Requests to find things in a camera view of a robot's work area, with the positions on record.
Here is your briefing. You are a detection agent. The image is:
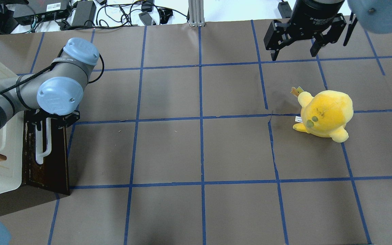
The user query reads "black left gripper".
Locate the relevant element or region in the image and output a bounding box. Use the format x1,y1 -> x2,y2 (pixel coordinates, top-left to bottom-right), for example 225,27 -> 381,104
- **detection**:
26,109 -> 80,131

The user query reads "black power adapter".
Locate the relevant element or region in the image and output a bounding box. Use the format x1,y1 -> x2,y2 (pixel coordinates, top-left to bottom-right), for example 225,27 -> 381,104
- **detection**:
71,0 -> 96,27

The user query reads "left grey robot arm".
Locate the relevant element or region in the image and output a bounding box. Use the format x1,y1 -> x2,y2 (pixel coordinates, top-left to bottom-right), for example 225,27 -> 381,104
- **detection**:
0,38 -> 102,129

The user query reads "yellow plush dinosaur toy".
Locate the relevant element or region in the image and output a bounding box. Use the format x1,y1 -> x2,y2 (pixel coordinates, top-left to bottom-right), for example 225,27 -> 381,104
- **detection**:
291,87 -> 354,143

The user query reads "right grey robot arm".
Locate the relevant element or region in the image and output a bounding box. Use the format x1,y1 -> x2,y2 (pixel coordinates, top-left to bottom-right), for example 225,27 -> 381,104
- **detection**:
263,0 -> 392,61

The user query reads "black network switch box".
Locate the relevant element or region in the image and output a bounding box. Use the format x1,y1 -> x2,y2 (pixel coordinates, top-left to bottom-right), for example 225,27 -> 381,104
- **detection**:
13,0 -> 72,25

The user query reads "aluminium frame post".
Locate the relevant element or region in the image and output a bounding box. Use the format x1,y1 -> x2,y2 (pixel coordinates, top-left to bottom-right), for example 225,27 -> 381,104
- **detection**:
188,0 -> 206,27

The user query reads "dark wooden drawer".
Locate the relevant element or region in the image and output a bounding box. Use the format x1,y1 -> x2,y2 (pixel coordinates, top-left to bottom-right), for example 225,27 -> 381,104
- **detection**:
0,113 -> 70,216

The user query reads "white drawer handle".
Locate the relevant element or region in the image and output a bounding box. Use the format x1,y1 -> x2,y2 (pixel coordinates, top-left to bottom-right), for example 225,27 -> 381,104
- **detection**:
35,118 -> 52,165

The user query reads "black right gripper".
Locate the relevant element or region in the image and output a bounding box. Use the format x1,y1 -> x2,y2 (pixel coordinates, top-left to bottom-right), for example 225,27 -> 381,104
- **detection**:
263,9 -> 346,61

